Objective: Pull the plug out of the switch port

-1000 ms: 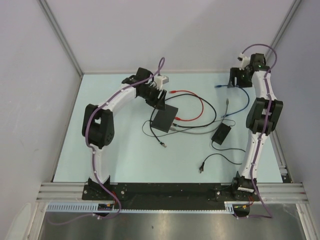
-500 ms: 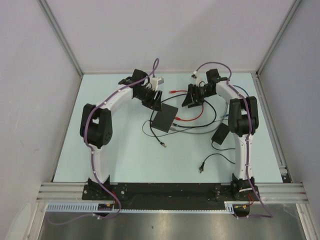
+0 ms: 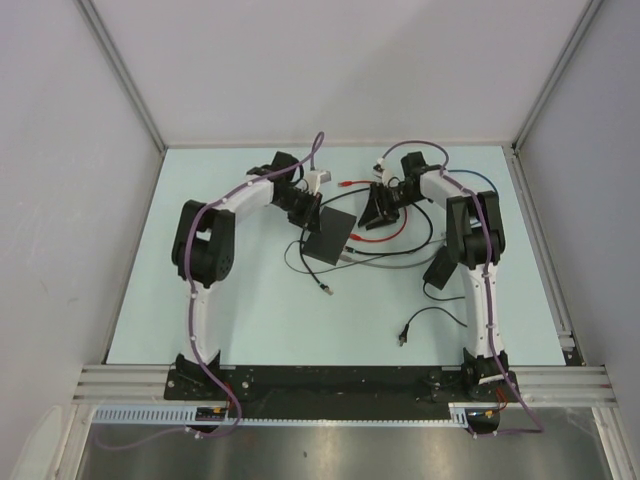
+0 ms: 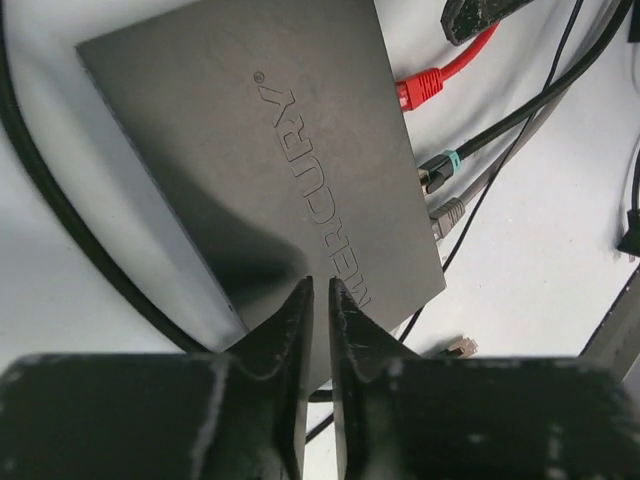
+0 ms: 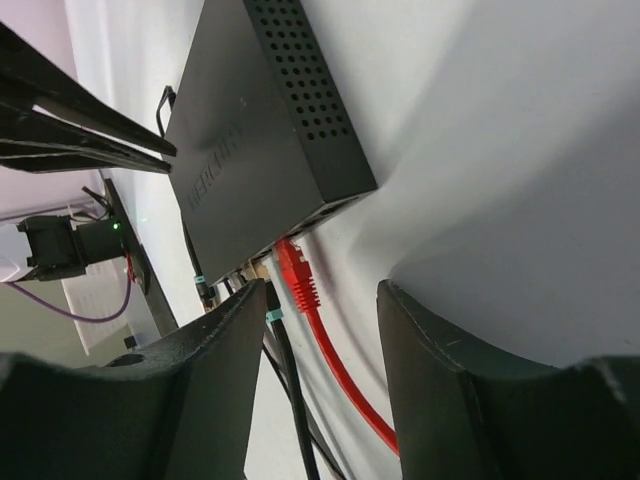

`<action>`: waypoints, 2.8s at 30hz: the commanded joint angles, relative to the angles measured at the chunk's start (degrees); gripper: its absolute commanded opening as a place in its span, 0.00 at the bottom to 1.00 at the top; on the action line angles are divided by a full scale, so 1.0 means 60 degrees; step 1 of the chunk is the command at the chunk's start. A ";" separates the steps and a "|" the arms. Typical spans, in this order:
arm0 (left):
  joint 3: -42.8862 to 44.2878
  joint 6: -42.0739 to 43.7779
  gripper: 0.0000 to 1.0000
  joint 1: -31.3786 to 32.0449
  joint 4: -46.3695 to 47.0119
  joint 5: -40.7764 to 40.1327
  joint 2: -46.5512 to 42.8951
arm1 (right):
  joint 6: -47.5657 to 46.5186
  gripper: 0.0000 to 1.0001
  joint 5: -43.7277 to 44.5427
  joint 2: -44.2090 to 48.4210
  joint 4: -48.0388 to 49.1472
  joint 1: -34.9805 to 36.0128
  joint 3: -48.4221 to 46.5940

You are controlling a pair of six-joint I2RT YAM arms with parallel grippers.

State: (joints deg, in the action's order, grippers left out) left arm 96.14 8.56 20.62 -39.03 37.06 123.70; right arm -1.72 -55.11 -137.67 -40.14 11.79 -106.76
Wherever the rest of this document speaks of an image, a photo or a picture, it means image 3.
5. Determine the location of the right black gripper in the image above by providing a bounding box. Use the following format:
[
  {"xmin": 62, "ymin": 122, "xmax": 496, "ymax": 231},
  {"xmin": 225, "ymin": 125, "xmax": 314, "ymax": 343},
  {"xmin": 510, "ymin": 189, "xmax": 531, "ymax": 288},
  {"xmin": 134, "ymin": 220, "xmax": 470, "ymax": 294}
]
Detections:
[{"xmin": 358, "ymin": 182, "xmax": 425, "ymax": 231}]

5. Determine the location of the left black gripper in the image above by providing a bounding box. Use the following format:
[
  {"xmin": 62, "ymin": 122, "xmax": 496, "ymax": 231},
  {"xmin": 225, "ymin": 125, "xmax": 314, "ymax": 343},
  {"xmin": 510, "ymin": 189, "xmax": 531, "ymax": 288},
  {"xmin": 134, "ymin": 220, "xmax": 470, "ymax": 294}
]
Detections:
[{"xmin": 273, "ymin": 188, "xmax": 322, "ymax": 237}]

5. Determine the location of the red ethernet cable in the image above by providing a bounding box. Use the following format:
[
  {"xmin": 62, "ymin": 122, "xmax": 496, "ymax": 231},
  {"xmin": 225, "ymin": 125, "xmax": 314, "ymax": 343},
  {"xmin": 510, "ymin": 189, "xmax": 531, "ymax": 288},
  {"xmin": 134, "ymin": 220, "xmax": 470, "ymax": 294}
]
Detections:
[{"xmin": 338, "ymin": 178, "xmax": 412, "ymax": 244}]

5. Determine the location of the black network switch box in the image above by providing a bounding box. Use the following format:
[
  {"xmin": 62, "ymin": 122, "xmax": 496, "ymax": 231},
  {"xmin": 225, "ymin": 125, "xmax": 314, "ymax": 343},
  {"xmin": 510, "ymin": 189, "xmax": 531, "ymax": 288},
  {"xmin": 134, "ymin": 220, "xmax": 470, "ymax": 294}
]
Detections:
[{"xmin": 302, "ymin": 207, "xmax": 357, "ymax": 266}]

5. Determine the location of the blue ethernet cable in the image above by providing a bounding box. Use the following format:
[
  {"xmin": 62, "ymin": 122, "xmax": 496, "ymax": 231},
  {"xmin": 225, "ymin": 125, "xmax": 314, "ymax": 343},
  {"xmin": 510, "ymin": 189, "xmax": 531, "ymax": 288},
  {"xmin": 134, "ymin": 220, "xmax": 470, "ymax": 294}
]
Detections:
[{"xmin": 439, "ymin": 168, "xmax": 499, "ymax": 236}]

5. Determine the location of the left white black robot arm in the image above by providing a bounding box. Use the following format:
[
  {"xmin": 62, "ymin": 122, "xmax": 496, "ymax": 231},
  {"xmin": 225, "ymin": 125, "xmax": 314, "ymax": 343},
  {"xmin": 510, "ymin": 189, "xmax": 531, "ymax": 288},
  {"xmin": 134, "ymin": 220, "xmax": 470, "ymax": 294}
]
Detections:
[{"xmin": 171, "ymin": 151, "xmax": 331, "ymax": 400}]

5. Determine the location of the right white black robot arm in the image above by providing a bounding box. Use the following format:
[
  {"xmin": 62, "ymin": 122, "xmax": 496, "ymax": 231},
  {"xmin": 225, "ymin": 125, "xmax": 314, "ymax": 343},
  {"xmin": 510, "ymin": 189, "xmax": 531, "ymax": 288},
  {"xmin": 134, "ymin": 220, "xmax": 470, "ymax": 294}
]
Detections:
[{"xmin": 358, "ymin": 152, "xmax": 509, "ymax": 401}]

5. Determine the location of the black power adapter brick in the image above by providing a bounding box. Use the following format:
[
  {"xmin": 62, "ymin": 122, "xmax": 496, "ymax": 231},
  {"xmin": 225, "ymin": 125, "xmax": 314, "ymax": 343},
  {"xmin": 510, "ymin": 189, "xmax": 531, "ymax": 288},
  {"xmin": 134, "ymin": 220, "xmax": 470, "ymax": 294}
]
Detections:
[{"xmin": 423, "ymin": 247, "xmax": 457, "ymax": 290}]

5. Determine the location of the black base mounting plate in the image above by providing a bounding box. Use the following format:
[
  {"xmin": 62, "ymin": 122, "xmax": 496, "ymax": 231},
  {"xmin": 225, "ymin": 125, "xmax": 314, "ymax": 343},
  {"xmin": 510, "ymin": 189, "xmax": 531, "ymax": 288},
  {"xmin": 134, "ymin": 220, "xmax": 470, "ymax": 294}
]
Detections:
[{"xmin": 164, "ymin": 364, "xmax": 521, "ymax": 421}]

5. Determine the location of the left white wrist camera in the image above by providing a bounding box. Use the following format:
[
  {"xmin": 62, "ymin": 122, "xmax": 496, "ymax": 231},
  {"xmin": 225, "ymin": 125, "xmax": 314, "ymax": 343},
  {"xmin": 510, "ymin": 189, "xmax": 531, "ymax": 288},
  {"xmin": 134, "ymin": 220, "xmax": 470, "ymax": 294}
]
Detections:
[{"xmin": 303, "ymin": 170, "xmax": 331, "ymax": 195}]

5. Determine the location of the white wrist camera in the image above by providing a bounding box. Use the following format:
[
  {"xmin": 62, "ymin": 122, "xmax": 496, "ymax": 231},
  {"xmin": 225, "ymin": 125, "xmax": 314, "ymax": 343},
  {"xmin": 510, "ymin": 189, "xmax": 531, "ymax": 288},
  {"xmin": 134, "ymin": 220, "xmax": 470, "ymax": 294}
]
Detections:
[
  {"xmin": 303, "ymin": 170, "xmax": 331, "ymax": 195},
  {"xmin": 372, "ymin": 157, "xmax": 394, "ymax": 185}
]

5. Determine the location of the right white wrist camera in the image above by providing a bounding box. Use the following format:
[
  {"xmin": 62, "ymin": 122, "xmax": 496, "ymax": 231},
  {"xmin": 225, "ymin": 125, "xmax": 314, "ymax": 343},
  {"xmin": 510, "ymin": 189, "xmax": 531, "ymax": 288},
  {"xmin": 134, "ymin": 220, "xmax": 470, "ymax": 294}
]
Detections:
[{"xmin": 372, "ymin": 157, "xmax": 394, "ymax": 185}]

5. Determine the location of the grey ethernet cable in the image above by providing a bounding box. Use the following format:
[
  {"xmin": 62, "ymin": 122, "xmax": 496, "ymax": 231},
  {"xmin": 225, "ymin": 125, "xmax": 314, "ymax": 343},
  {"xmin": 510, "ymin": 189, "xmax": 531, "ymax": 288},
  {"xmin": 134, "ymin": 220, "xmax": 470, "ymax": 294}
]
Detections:
[{"xmin": 342, "ymin": 248, "xmax": 441, "ymax": 271}]

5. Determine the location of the thin black switch cable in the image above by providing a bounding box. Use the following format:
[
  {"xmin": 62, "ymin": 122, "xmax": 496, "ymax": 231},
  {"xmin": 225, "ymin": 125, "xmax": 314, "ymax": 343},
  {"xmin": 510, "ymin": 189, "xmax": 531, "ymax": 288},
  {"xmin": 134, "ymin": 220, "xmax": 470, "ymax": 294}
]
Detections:
[{"xmin": 282, "ymin": 224, "xmax": 337, "ymax": 297}]

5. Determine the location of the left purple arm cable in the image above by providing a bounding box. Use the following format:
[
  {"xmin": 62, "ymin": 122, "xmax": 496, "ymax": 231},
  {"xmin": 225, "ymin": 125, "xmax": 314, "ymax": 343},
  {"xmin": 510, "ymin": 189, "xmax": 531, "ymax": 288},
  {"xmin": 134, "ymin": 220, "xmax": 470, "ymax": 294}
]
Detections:
[{"xmin": 93, "ymin": 130, "xmax": 326, "ymax": 450}]

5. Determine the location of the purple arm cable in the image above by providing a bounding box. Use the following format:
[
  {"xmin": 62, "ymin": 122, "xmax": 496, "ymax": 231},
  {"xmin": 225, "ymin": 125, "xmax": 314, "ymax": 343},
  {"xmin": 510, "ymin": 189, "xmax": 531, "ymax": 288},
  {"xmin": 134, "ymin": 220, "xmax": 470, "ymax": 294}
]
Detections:
[
  {"xmin": 378, "ymin": 139, "xmax": 545, "ymax": 437},
  {"xmin": 93, "ymin": 130, "xmax": 326, "ymax": 450}
]

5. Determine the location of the black power adapter cord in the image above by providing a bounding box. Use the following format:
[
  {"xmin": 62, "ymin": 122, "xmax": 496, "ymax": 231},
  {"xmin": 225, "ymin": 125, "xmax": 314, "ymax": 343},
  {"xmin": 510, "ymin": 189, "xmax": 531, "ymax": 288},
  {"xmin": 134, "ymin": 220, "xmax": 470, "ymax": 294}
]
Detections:
[{"xmin": 397, "ymin": 279, "xmax": 497, "ymax": 347}]

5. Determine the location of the right aluminium side rail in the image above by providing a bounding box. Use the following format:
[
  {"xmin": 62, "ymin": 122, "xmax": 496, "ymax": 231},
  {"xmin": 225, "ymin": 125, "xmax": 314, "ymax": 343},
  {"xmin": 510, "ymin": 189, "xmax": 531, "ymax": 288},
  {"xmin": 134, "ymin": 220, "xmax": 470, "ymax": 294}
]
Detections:
[{"xmin": 502, "ymin": 145, "xmax": 585, "ymax": 366}]

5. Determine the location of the aluminium front frame rail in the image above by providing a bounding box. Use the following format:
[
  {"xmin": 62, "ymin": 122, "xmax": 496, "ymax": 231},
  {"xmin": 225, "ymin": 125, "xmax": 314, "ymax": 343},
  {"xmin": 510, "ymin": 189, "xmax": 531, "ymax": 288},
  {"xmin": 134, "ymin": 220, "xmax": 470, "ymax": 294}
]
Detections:
[{"xmin": 72, "ymin": 365, "xmax": 617, "ymax": 408}]

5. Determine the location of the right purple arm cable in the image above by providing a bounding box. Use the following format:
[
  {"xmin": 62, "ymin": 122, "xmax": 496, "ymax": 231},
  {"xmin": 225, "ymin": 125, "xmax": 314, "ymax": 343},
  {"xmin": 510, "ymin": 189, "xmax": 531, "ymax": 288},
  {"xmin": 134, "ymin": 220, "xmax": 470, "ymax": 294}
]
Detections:
[{"xmin": 378, "ymin": 139, "xmax": 545, "ymax": 437}]

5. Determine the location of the grey slotted cable duct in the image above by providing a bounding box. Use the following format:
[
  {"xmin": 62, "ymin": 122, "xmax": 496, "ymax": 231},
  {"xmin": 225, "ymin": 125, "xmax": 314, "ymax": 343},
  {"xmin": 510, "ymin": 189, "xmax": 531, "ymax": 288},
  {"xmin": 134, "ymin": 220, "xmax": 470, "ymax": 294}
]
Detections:
[{"xmin": 92, "ymin": 405, "xmax": 468, "ymax": 428}]

